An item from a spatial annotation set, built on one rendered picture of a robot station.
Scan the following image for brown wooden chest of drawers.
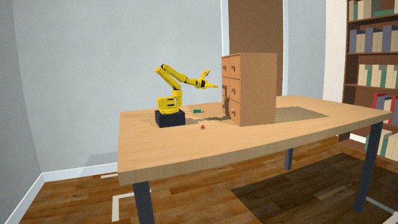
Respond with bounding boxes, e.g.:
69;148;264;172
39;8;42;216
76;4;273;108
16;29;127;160
222;53;277;127

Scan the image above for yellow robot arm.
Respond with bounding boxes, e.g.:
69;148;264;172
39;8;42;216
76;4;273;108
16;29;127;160
155;64;198;114

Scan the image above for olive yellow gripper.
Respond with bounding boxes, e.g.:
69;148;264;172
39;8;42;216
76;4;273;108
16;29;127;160
195;70;218;89

